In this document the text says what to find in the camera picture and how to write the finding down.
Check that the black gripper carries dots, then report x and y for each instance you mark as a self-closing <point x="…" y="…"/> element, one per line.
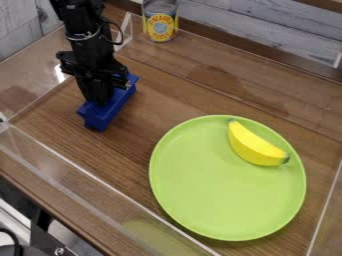
<point x="91" y="63"/>

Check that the blue plastic block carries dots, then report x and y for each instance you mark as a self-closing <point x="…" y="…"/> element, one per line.
<point x="97" y="116"/>

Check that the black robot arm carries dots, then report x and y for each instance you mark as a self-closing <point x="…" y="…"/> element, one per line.
<point x="81" y="17"/>

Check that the green round plate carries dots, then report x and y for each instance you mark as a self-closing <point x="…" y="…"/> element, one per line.
<point x="215" y="194"/>

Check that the yellow labelled tin can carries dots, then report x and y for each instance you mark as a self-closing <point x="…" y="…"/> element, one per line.
<point x="160" y="19"/>

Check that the clear acrylic tray walls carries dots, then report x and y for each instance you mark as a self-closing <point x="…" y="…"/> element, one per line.
<point x="87" y="176"/>

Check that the yellow half-round block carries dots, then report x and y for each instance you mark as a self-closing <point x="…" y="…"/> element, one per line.
<point x="252" y="148"/>

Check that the black metal stand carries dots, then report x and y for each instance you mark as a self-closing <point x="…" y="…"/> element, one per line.
<point x="41" y="240"/>

